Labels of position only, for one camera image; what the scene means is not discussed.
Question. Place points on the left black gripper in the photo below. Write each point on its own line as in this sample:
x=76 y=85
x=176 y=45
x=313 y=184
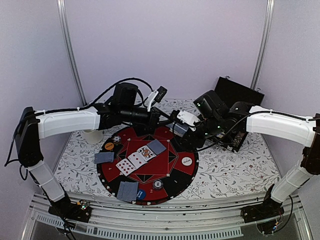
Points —
x=153 y=120

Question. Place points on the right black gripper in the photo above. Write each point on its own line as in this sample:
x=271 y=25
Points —
x=193 y=141

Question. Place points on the blue playing card deck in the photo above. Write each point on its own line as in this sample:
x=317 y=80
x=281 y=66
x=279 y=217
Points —
x=180 y=130

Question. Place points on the face-down card mat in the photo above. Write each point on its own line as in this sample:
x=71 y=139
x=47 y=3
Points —
x=156 y=147

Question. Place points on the face-up king card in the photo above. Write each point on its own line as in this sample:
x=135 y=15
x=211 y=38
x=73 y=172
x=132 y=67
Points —
x=146 y=153

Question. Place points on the white dealer button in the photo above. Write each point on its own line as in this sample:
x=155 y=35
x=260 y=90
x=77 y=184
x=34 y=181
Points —
x=187 y=161

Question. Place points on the face-up red diamonds card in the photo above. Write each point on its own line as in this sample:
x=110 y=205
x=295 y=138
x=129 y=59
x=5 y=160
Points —
x=125 y=167

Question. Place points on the small poker chip stack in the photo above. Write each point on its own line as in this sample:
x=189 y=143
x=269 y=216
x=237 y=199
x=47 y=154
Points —
x=157 y=185

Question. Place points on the orange big blind button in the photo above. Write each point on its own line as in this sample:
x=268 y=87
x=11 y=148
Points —
x=109 y=146

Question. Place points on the blue small blind button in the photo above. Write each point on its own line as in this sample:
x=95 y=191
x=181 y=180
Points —
x=141 y=194

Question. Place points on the face-down card front seat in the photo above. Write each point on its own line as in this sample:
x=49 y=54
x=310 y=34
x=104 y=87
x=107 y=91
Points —
x=121 y=196

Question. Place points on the face-down card seat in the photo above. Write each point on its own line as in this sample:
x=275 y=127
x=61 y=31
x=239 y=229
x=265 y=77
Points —
x=121 y=196
x=110 y=157

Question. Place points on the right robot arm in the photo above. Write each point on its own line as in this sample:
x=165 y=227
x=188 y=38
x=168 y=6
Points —
x=294 y=141

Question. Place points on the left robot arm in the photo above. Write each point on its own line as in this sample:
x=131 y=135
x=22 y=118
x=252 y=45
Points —
x=37 y=133

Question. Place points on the boxed texas holdem cards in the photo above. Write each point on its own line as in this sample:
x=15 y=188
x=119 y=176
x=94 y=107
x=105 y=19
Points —
x=220 y=135

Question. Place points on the black poker chip case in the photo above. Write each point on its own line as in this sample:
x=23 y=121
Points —
x=236 y=97

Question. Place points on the chip row outer right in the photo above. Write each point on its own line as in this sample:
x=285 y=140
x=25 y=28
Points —
x=238 y=141

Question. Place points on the round red black poker mat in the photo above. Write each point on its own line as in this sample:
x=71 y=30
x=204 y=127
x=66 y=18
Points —
x=166 y=167

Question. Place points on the cream ceramic cup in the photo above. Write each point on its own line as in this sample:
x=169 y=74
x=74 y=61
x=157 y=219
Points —
x=92 y=136

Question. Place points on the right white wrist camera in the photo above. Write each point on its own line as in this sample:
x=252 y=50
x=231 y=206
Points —
x=183 y=117

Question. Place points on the aluminium front rail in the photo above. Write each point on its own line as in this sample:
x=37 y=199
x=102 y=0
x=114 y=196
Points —
x=177 y=219

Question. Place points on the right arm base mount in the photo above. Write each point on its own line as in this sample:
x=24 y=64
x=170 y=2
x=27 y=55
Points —
x=265 y=210

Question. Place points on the right aluminium frame post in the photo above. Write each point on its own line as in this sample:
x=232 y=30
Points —
x=263 y=43

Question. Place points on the aluminium frame post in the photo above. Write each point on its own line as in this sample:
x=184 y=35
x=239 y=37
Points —
x=61 y=7
x=263 y=43

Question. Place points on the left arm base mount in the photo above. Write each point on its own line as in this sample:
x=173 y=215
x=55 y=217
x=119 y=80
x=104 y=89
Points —
x=65 y=209

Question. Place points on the left aluminium frame post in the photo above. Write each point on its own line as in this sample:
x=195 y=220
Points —
x=61 y=7

